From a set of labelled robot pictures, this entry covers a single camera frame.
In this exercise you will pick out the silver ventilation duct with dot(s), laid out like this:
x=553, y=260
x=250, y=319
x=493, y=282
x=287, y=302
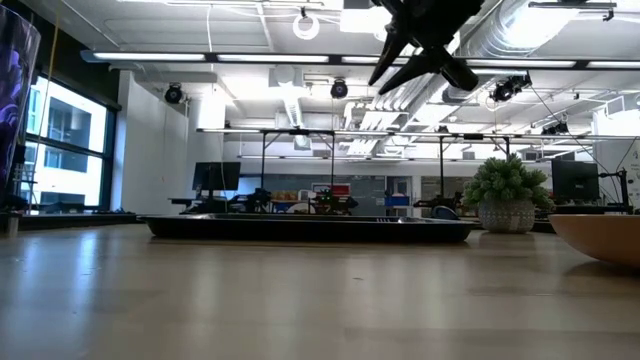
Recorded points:
x=500, y=35

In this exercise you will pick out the large window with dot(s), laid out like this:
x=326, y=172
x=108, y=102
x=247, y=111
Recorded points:
x=65, y=150

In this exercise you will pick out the black metal station frame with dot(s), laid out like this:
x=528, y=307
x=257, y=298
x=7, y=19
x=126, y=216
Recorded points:
x=300, y=132

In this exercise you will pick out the overhead light bar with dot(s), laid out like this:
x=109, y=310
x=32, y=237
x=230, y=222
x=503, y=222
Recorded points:
x=335, y=59

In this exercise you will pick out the black table frame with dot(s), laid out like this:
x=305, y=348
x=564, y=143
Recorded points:
x=75, y=221

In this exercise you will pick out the black computer monitor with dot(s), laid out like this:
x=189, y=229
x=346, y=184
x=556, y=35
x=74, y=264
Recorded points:
x=216, y=175
x=575, y=180

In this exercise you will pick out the orange bowl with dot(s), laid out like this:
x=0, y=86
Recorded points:
x=600, y=240

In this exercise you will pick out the black ceiling camera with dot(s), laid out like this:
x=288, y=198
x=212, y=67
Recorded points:
x=507, y=89
x=173, y=94
x=339, y=89

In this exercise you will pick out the green potted plant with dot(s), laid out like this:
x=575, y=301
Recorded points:
x=506, y=195

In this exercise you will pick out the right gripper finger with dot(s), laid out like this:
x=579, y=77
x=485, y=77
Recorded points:
x=410, y=72
x=387, y=55

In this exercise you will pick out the black plastic tray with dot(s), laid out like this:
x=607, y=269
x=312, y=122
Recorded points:
x=305, y=230

